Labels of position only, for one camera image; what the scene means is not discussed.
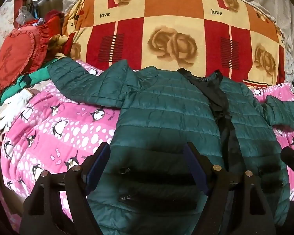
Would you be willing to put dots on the black garment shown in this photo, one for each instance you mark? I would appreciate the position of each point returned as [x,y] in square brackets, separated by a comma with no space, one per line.
[216,95]

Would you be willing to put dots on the green cloth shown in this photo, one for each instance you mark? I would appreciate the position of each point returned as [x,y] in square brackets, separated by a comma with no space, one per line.
[36,74]

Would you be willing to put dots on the dark green puffer jacket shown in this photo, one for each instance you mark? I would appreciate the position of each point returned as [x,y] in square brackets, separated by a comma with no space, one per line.
[161,112]

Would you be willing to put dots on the floral bed sheet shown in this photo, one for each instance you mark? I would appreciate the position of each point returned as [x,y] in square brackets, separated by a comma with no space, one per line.
[289,66]

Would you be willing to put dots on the red cloth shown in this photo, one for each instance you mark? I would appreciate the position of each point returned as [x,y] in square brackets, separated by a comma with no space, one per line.
[54,16]

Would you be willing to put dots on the white printed cloth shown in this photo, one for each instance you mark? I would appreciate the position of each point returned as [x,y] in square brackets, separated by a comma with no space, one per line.
[13,105]

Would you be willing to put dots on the red heart-shaped cushion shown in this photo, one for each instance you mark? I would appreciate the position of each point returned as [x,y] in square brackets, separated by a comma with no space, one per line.
[17,53]

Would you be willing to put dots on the pink penguin blanket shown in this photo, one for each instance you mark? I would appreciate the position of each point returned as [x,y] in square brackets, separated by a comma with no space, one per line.
[58,129]

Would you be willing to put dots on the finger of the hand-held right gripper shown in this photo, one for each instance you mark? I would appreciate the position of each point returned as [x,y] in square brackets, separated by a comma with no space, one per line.
[292,160]

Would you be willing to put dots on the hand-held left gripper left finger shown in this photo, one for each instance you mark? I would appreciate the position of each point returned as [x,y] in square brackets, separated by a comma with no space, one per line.
[98,162]

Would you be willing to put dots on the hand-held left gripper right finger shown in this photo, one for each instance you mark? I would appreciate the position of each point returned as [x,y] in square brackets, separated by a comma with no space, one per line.
[195,166]

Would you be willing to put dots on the clear plastic bag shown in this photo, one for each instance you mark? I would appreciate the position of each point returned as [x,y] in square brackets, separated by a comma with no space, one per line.
[24,14]

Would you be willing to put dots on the rose-patterned checked quilt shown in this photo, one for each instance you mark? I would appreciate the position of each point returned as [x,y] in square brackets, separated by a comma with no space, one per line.
[171,29]

